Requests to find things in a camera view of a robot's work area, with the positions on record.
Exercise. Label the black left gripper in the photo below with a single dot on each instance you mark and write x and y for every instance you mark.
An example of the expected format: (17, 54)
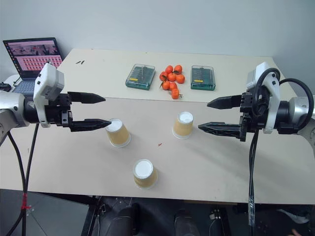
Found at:
(57, 114)

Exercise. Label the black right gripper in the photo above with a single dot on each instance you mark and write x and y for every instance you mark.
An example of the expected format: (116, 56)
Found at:
(251, 120)

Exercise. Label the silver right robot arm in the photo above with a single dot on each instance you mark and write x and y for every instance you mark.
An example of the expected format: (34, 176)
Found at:
(301, 110)

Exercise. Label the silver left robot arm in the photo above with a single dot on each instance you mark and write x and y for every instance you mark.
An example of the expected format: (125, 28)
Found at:
(11, 108)

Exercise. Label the brown paper cup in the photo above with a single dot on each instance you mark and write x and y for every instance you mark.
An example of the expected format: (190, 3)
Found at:
(145, 178)
(119, 137)
(182, 127)

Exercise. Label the green clear bit box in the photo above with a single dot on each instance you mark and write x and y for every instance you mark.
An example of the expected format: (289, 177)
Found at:
(203, 78)
(140, 77)

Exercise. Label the orange tangerine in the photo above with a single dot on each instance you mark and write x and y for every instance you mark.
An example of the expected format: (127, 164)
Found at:
(163, 76)
(178, 68)
(180, 79)
(173, 85)
(172, 77)
(169, 69)
(166, 85)
(175, 94)

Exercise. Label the open laptop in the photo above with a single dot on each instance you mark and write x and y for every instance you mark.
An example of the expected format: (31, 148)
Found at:
(34, 56)

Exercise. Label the white round side table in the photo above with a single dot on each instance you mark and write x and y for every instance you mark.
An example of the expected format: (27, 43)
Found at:
(9, 79)

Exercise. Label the small black device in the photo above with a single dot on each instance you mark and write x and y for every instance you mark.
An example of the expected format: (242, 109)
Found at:
(4, 86)

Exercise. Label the black box with white label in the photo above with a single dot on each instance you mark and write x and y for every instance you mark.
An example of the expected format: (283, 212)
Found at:
(219, 221)

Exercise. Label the red tape wrap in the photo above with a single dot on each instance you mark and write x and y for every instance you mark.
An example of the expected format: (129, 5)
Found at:
(25, 200)

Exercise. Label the dark rounded shape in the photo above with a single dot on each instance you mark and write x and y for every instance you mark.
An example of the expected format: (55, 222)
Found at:
(124, 221)
(184, 223)

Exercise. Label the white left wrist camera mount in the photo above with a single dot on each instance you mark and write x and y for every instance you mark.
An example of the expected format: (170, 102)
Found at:
(48, 83)

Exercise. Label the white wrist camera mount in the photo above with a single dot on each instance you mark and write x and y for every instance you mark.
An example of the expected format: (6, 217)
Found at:
(262, 71)
(48, 83)

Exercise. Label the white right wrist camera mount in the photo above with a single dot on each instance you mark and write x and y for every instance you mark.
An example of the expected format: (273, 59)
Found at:
(262, 71)

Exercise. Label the black table frame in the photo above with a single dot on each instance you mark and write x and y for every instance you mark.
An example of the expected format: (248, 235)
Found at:
(89, 216)

